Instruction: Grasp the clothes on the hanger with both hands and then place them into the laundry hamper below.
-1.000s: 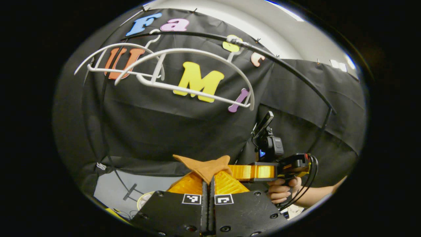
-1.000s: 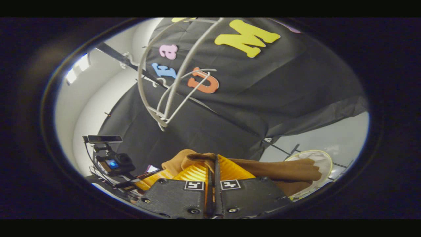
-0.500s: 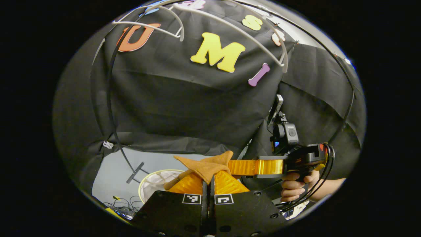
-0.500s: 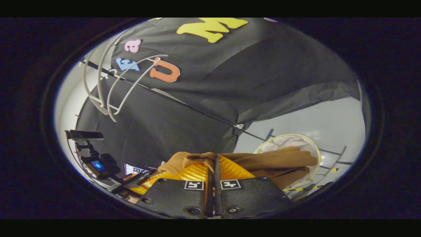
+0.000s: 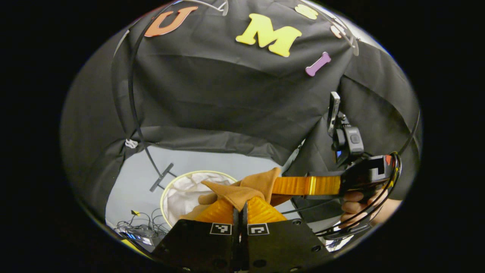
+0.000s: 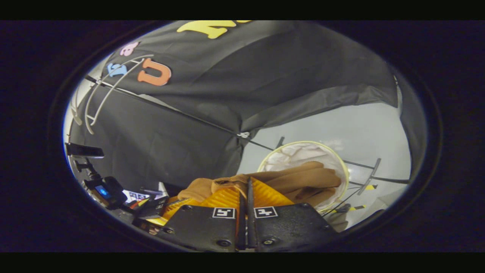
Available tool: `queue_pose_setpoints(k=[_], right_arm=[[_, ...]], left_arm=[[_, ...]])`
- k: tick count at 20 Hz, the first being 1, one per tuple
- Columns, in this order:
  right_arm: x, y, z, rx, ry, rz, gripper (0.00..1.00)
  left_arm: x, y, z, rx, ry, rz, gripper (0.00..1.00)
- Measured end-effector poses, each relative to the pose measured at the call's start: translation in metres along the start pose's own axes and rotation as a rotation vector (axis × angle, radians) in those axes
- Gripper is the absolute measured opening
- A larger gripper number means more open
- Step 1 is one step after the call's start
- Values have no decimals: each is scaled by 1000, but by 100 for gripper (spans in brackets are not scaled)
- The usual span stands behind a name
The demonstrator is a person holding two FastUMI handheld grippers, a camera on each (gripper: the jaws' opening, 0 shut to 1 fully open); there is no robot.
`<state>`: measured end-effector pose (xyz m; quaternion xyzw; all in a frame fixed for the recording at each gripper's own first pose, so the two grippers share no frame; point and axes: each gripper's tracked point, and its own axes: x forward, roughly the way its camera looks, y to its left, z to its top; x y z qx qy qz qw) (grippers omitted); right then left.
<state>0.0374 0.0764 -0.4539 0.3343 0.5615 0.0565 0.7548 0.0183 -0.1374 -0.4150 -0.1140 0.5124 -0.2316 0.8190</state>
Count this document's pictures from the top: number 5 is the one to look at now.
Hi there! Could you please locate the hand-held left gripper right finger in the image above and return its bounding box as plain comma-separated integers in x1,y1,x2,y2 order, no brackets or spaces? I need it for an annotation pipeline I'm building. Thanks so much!
241,196,335,271

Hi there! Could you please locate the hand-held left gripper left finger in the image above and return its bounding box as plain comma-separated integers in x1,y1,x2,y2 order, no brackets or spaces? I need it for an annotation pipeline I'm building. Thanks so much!
155,198,241,271

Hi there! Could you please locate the white laundry hamper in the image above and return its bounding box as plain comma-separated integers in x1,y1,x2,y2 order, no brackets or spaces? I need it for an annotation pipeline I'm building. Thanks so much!
160,170,249,228

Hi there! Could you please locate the brown shirt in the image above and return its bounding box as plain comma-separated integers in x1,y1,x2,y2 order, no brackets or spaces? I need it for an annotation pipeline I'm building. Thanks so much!
180,167,293,221

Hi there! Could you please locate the white hanger with taped hook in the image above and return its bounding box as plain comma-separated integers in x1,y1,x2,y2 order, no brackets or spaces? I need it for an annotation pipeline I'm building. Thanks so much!
303,2,360,57

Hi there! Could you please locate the black clothes rack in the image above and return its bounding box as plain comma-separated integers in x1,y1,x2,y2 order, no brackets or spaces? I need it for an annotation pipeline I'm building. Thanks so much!
127,9,422,192

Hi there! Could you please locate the white plastic hanger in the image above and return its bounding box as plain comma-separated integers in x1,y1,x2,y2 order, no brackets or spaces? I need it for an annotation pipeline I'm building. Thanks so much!
189,0,229,17

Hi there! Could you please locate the black backdrop cloth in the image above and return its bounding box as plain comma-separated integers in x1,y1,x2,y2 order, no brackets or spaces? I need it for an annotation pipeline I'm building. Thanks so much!
61,0,423,225

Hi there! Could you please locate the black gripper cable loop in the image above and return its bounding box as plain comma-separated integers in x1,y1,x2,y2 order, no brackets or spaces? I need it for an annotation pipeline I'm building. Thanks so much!
314,152,403,238

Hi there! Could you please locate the bundle of floor cables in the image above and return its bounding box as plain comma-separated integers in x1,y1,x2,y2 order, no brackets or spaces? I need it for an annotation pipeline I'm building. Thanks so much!
113,208,172,248

